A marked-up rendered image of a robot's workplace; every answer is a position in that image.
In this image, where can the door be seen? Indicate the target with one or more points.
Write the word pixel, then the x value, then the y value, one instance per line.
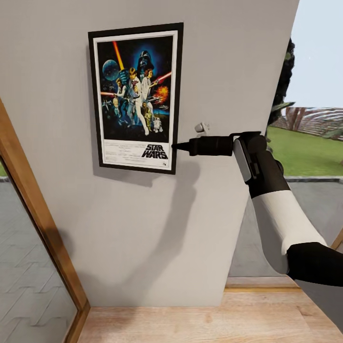
pixel 41 297

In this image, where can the fixed window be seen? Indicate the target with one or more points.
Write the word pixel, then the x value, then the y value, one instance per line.
pixel 305 134

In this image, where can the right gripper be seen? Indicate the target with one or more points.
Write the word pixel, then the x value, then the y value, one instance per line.
pixel 200 146

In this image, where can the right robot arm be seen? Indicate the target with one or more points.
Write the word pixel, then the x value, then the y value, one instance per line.
pixel 290 244

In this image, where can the poster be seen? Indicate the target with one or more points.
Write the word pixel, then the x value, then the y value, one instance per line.
pixel 136 80

